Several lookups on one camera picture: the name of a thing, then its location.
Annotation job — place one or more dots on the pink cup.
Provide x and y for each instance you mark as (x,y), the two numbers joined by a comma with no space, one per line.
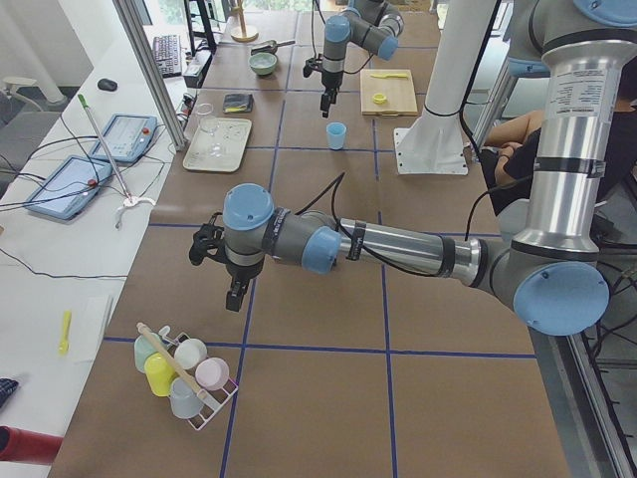
(212,373)

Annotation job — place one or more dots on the seated person black shirt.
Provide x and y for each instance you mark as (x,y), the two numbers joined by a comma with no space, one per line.
(517,141)

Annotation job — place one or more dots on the light blue plastic cup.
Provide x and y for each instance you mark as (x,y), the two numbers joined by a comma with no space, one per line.
(336,134)

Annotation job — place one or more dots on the black keyboard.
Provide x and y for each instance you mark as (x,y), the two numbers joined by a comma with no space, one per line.
(166,51)

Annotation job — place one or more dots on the grey folded cloth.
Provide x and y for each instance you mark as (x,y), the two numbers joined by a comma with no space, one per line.
(237,103)

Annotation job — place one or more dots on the near teach pendant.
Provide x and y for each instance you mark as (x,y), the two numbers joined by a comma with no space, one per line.
(69,189)

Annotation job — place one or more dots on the aluminium frame post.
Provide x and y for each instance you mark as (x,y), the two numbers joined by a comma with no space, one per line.
(133,28)

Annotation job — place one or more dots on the mint green cup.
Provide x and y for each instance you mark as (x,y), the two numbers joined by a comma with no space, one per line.
(142,350)

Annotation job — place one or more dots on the cream bear tray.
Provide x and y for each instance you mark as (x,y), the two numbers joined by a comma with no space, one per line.
(233,134)

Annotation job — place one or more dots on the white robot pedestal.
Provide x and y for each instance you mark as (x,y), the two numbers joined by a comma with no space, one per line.
(434,143)

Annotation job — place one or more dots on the grey blue cup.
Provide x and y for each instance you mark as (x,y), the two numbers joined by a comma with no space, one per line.
(183,400)

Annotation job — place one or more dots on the yellow spoon on desk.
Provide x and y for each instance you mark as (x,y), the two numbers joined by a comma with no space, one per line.
(63,346)

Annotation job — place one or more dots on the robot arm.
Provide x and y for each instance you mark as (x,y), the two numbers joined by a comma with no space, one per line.
(374,26)
(547,273)

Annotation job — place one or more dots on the yellow cup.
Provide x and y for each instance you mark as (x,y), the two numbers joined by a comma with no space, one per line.
(159,374)

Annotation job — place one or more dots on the wooden cutting board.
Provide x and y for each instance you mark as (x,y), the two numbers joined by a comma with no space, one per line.
(401,99)

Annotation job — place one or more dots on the black computer mouse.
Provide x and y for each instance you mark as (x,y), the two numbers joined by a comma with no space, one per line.
(107,85)

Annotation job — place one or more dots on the yellow plastic knife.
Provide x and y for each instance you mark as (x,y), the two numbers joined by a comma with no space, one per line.
(398,75)

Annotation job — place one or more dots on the wine glass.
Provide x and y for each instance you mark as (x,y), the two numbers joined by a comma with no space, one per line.
(208,124)

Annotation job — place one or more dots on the teach pendant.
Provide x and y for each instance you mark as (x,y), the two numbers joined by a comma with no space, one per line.
(128,137)
(69,189)

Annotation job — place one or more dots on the green bowl of ice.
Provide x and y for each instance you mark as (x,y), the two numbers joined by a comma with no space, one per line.
(263,63)

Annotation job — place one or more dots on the green tipped metal rod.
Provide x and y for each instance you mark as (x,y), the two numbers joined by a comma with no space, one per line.
(128,202)

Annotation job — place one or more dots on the half lemon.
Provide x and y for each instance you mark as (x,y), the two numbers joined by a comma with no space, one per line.
(379,98)

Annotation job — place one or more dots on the metal ice scoop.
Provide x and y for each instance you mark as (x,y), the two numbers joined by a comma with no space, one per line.
(271,46)

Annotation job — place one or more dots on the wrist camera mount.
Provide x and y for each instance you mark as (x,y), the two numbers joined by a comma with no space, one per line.
(313,64)
(208,242)

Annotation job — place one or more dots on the white cup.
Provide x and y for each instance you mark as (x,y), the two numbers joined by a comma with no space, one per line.
(190,353)

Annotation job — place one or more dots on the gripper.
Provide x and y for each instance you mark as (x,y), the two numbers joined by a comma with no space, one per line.
(240,273)
(329,81)

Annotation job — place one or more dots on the white wire cup rack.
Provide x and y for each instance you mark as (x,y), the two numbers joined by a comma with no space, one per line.
(213,400)

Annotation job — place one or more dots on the far teach pendant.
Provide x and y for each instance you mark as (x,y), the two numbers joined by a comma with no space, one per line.
(128,137)

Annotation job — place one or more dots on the wooden mug tree stand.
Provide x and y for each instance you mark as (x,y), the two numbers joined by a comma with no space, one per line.
(242,33)

